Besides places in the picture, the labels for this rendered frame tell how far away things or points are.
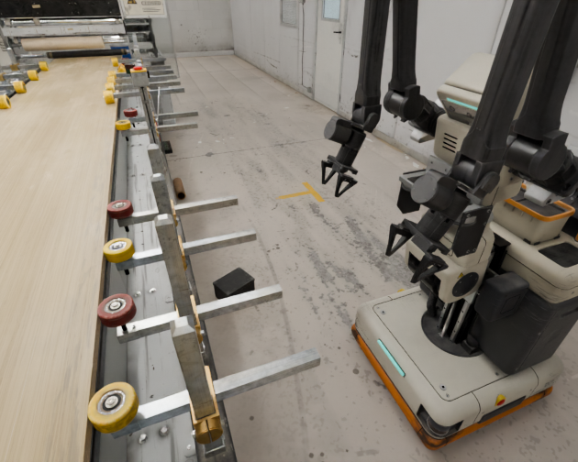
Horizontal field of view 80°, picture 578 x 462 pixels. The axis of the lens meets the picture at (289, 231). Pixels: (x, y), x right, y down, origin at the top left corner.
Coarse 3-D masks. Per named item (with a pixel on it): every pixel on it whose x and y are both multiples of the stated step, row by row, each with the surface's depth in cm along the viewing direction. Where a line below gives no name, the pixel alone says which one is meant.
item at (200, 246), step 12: (252, 228) 116; (204, 240) 111; (216, 240) 111; (228, 240) 112; (240, 240) 114; (252, 240) 115; (144, 252) 106; (156, 252) 106; (192, 252) 109; (120, 264) 102; (132, 264) 103; (144, 264) 105
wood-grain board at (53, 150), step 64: (64, 64) 357; (0, 128) 188; (64, 128) 188; (0, 192) 128; (64, 192) 128; (0, 256) 97; (64, 256) 97; (0, 320) 78; (64, 320) 78; (0, 384) 65; (64, 384) 65; (0, 448) 56; (64, 448) 56
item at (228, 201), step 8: (208, 200) 132; (216, 200) 132; (224, 200) 132; (232, 200) 133; (176, 208) 127; (184, 208) 128; (192, 208) 129; (200, 208) 130; (208, 208) 131; (216, 208) 132; (128, 216) 122; (136, 216) 122; (144, 216) 124; (152, 216) 125; (120, 224) 122; (128, 224) 123
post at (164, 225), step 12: (156, 216) 70; (168, 216) 69; (156, 228) 68; (168, 228) 69; (168, 240) 70; (168, 252) 72; (180, 252) 76; (168, 264) 74; (180, 264) 75; (180, 276) 76; (180, 288) 78; (180, 300) 80; (180, 312) 82; (192, 312) 83
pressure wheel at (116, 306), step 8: (112, 296) 83; (120, 296) 83; (128, 296) 83; (104, 304) 81; (112, 304) 81; (120, 304) 82; (128, 304) 81; (104, 312) 79; (112, 312) 80; (120, 312) 79; (128, 312) 80; (104, 320) 79; (112, 320) 78; (120, 320) 79; (128, 320) 81
